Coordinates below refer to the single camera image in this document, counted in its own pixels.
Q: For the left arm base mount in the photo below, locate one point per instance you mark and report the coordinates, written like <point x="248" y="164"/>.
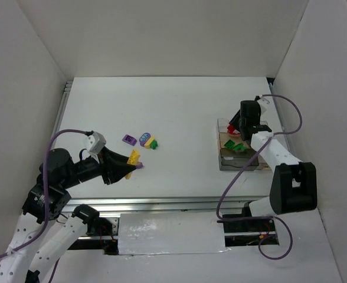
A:
<point x="104" y="239"/>

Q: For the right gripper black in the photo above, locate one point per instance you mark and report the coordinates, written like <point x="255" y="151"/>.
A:
<point x="236" y="119"/>

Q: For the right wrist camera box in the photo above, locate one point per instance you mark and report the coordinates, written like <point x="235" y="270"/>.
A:
<point x="263" y="102"/>

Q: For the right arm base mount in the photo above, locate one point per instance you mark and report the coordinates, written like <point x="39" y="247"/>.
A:
<point x="249" y="232"/>

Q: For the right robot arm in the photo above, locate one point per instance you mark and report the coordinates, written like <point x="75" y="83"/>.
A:
<point x="294" y="187"/>

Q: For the long yellow lego plate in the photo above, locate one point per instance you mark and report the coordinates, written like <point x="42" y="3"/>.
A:
<point x="134" y="157"/>

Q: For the amber plastic container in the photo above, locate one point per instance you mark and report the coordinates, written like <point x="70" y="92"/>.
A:
<point x="223" y="138"/>

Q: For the aluminium front rail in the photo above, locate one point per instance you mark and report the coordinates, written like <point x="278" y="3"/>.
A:
<point x="124" y="205"/>

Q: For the yellow half round lego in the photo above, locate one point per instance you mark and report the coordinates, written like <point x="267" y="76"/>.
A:
<point x="148" y="143"/>

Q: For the red curved lego brick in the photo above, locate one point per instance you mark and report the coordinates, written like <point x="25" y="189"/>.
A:
<point x="232" y="131"/>

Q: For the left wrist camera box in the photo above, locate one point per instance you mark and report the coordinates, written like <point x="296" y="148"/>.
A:
<point x="94" y="142"/>

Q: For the tall smoky plastic container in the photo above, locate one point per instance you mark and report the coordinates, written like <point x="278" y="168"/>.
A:
<point x="261" y="143"/>

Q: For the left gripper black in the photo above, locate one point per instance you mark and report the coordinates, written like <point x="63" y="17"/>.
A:
<point x="106" y="168"/>

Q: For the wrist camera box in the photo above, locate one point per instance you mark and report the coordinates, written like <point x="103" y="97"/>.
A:
<point x="263" y="102"/>
<point x="94" y="142"/>

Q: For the purple round flower lego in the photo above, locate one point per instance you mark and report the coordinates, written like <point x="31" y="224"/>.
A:
<point x="144" y="138"/>

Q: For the clear plastic container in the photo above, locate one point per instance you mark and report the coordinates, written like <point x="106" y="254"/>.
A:
<point x="222" y="125"/>

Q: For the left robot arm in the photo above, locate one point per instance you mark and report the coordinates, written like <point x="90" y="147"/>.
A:
<point x="27" y="259"/>

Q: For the white taped panel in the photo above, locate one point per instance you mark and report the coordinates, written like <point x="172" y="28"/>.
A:
<point x="170" y="233"/>

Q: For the small green lego brick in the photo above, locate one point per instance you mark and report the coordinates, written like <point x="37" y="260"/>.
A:
<point x="153" y="145"/>

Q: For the purple sloped lego brick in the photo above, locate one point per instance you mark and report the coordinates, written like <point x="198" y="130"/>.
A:
<point x="130" y="140"/>

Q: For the green square lego brick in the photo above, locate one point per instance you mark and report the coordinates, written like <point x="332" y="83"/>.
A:
<point x="239" y="147"/>
<point x="229" y="144"/>

